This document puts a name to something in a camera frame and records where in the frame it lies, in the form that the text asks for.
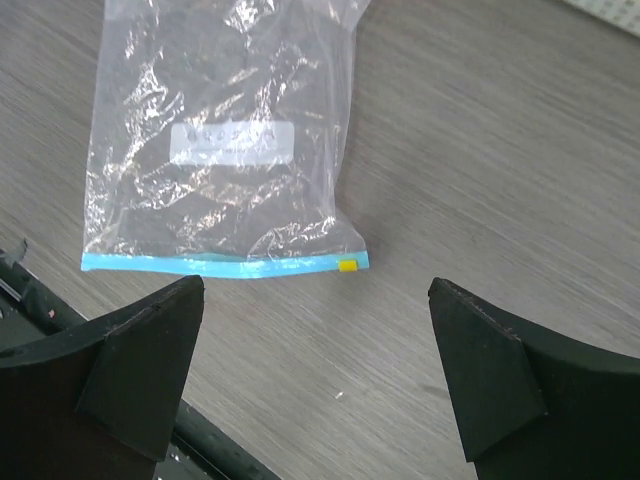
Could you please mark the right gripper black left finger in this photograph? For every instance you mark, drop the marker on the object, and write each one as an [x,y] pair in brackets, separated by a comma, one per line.
[134,387]

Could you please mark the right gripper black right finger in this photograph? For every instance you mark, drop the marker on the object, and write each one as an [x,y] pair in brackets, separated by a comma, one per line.
[493,390]

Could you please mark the clear zip top bag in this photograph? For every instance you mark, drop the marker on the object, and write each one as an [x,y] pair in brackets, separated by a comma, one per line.
[218,133]

